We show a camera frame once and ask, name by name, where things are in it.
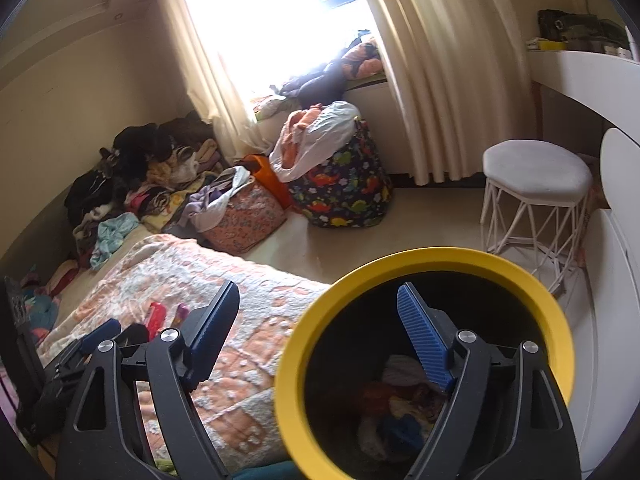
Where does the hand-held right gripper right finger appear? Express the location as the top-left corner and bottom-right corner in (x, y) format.
(396, 282), (583, 480)

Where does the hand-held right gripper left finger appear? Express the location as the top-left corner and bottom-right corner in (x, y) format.
(55, 280), (241, 480)

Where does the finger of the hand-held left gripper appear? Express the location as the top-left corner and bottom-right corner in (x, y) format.
(117, 323), (151, 349)
(81, 318), (123, 357)

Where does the red snack wrapper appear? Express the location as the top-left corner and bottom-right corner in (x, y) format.
(361, 380), (401, 414)

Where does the yellow rimmed bin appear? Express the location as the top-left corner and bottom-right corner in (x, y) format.
(274, 246), (576, 480)

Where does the blue wrapper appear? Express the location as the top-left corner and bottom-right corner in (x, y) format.
(377, 414), (427, 457)

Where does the red cylindrical can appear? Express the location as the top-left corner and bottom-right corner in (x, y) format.
(144, 301), (169, 342)

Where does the orange white tufted blanket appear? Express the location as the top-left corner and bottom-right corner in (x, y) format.
(37, 232), (334, 472)

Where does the blue floral cloth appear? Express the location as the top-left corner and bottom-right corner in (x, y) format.
(20, 280), (61, 344)

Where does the maroon cloth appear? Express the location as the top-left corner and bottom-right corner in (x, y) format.
(47, 259), (82, 294)

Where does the beige bed sheet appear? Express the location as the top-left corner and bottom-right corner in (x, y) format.
(55, 225), (167, 322)

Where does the light blue cloth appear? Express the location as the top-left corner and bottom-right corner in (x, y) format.
(90, 212), (142, 271)

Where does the grey bed headboard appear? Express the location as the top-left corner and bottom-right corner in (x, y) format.
(0, 180), (117, 282)

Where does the pink floral bag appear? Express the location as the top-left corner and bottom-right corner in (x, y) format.
(202, 182), (289, 252)

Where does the teal cloth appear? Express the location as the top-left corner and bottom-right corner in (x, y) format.
(232, 460), (302, 480)

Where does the orange bag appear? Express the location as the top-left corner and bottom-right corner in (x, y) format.
(239, 154), (294, 212)

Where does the dinosaur print storage bag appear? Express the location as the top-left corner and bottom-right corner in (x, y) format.
(289, 119), (395, 229)

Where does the pile of clothes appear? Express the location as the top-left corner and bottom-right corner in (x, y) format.
(65, 112), (227, 257)

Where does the white drawer cabinet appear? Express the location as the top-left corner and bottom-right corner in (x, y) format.
(550, 127), (640, 476)

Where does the large white plastic bag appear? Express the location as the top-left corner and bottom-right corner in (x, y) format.
(269, 101), (362, 184)

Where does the orange cloth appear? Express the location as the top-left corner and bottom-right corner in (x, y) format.
(285, 104), (327, 167)

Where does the cream heavy curtain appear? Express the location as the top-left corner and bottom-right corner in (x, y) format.
(350, 0), (534, 187)

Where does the cream sheer curtain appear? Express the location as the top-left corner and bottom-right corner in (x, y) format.
(155, 0), (272, 172)

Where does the heap of clothes on sill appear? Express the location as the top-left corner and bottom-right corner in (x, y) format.
(252, 32), (389, 122)

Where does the white dressing table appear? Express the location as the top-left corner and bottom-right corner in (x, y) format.
(527, 47), (640, 144)

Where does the yellow box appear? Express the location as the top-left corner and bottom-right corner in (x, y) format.
(526, 37), (567, 53)

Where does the window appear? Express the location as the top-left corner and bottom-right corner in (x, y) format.
(180, 0), (381, 106)

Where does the white wire-leg stool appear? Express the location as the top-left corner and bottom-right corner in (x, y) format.
(480, 139), (595, 294)

